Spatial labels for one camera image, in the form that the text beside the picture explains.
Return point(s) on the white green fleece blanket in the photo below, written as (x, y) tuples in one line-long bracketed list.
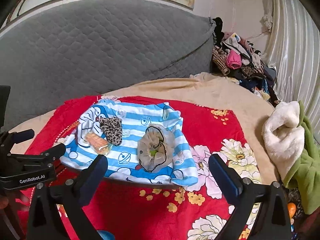
[(289, 142)]

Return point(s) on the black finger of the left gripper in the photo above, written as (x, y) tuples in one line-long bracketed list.
[(54, 153), (8, 140)]

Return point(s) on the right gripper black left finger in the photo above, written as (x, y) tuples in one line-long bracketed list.
[(44, 221)]

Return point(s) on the orange biscuit pack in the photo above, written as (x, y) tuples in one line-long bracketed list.
[(98, 144)]

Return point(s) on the red blue egg toy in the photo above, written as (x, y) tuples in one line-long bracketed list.
[(105, 235)]

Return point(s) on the grey quilted headboard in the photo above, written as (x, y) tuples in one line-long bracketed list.
[(92, 47)]

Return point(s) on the white satin curtain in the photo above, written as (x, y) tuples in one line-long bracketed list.
[(293, 51)]

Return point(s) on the pile of clothes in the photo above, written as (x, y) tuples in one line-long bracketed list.
[(236, 58)]

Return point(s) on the blue striped cartoon cloth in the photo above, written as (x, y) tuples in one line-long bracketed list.
[(123, 162)]

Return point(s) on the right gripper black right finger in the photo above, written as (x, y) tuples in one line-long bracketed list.
[(272, 221)]

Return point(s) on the orange fruit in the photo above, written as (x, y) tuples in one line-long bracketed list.
[(291, 209)]

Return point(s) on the person's left hand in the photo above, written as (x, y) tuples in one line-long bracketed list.
[(16, 199)]

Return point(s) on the red floral blanket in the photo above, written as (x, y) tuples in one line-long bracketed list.
[(181, 202)]

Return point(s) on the beige sheer scrunchie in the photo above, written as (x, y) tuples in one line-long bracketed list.
[(155, 149)]

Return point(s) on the leopard print scrunchie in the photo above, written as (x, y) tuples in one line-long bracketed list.
[(112, 129)]

